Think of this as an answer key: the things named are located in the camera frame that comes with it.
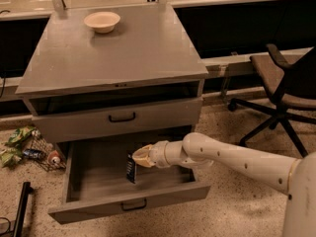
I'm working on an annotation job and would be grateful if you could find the blue snack packet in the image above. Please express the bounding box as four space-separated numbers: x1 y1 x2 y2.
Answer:
23 149 44 160

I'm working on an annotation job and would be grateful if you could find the black metal stand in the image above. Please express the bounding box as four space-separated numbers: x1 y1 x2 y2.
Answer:
0 182 34 237

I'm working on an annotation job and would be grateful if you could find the open grey middle drawer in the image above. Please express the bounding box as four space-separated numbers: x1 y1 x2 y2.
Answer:
48 126 210 224

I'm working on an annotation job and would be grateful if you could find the closed grey top drawer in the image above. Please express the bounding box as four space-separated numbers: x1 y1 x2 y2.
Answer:
33 98 202 143

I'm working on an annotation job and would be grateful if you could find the blue rxbar blueberry bar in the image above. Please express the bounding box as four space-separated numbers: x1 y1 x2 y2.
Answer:
126 153 136 184

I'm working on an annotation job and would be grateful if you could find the green chip bag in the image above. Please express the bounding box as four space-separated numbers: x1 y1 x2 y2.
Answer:
6 126 35 146

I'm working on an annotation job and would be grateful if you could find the beige paper bowl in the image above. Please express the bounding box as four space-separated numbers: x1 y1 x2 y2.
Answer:
84 12 120 34

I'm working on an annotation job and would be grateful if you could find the grey drawer cabinet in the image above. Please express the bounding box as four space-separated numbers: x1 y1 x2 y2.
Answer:
15 3 209 150

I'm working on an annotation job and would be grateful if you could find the black office chair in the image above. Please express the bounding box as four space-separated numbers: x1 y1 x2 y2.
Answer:
228 43 316 157

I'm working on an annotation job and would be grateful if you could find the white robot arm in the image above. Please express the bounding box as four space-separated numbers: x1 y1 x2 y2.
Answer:
132 132 316 237

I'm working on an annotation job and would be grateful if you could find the red white can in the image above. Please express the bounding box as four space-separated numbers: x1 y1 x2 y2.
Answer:
47 150 61 165

